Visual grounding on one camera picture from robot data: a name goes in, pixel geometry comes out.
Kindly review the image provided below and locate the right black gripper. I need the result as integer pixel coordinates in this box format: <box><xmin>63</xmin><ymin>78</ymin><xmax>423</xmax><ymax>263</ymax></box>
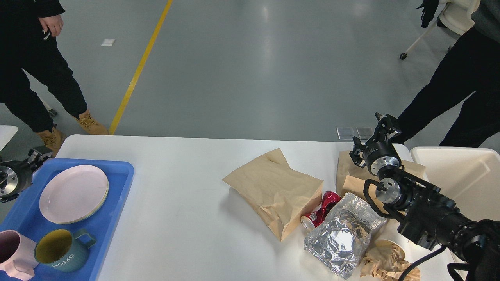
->
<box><xmin>349</xmin><ymin>112</ymin><xmax>402</xmax><ymax>177</ymax></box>

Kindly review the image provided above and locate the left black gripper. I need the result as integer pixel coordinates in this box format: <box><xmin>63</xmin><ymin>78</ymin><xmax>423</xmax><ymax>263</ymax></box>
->
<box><xmin>0</xmin><ymin>146</ymin><xmax>53</xmax><ymax>203</ymax></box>

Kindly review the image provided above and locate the pink plate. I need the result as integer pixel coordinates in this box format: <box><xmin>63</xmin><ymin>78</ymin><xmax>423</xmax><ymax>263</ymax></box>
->
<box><xmin>39</xmin><ymin>165</ymin><xmax>109</xmax><ymax>224</ymax></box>

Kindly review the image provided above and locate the dark green mug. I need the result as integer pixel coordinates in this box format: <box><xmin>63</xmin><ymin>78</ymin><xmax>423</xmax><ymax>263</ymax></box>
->
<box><xmin>34</xmin><ymin>228</ymin><xmax>97</xmax><ymax>272</ymax></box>

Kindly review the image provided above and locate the large brown paper bag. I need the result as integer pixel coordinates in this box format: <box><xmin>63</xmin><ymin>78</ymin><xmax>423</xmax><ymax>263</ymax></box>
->
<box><xmin>223</xmin><ymin>149</ymin><xmax>323</xmax><ymax>241</ymax></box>

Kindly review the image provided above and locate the pink mug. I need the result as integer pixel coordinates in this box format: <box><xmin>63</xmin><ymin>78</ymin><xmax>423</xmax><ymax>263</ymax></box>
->
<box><xmin>0</xmin><ymin>230</ymin><xmax>39</xmax><ymax>281</ymax></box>

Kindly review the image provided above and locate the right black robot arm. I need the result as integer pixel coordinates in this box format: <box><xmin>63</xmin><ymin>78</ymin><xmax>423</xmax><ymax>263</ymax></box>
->
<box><xmin>349</xmin><ymin>113</ymin><xmax>500</xmax><ymax>281</ymax></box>

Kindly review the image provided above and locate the white side table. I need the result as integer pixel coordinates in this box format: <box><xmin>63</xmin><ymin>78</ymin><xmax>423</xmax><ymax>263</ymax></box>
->
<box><xmin>0</xmin><ymin>125</ymin><xmax>18</xmax><ymax>151</ymax></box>

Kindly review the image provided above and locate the blue plastic tray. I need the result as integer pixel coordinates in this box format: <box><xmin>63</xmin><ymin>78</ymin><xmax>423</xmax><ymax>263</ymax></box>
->
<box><xmin>0</xmin><ymin>158</ymin><xmax>134</xmax><ymax>281</ymax></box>

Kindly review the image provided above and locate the crushed red soda can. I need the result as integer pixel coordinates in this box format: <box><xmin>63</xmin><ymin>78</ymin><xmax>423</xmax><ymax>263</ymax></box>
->
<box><xmin>301</xmin><ymin>191</ymin><xmax>342</xmax><ymax>231</ymax></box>

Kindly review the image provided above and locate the white plastic bin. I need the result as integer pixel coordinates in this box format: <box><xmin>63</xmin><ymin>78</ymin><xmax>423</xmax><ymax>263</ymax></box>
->
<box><xmin>411</xmin><ymin>146</ymin><xmax>500</xmax><ymax>221</ymax></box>

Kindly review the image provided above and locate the paper cup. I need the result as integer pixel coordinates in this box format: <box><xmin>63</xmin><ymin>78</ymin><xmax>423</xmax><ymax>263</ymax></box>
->
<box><xmin>375</xmin><ymin>239</ymin><xmax>406</xmax><ymax>260</ymax></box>

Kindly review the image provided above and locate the crumpled aluminium foil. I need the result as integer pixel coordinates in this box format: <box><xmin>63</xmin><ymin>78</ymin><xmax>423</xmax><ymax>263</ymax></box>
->
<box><xmin>304</xmin><ymin>192</ymin><xmax>387</xmax><ymax>279</ymax></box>

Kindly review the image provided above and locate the crumpled brown paper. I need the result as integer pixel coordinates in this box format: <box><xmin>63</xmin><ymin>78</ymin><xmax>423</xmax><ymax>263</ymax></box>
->
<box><xmin>360</xmin><ymin>245</ymin><xmax>412</xmax><ymax>281</ymax></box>

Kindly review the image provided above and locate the person in black walking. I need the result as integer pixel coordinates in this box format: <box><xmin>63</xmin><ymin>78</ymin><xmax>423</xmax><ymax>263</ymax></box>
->
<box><xmin>391</xmin><ymin>0</ymin><xmax>500</xmax><ymax>148</ymax></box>

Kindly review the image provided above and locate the person in black left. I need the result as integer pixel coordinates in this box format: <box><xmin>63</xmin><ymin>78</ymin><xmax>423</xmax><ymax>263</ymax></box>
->
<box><xmin>0</xmin><ymin>0</ymin><xmax>109</xmax><ymax>155</ymax></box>

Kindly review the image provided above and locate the white office chair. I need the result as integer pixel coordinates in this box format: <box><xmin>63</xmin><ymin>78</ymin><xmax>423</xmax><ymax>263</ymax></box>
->
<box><xmin>399</xmin><ymin>0</ymin><xmax>480</xmax><ymax>60</ymax></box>

